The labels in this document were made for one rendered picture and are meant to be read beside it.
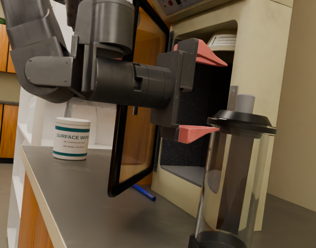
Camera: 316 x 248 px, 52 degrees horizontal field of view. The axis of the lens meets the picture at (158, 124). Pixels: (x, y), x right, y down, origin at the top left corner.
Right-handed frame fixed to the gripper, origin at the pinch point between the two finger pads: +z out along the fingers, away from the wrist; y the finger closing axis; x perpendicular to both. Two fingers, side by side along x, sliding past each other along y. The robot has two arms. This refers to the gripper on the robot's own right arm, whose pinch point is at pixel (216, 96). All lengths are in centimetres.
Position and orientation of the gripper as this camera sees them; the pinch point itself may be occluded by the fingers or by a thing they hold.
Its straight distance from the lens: 49.9
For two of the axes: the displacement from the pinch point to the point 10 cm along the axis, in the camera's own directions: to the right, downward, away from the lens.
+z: 8.9, 0.8, 4.6
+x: -4.5, -1.0, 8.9
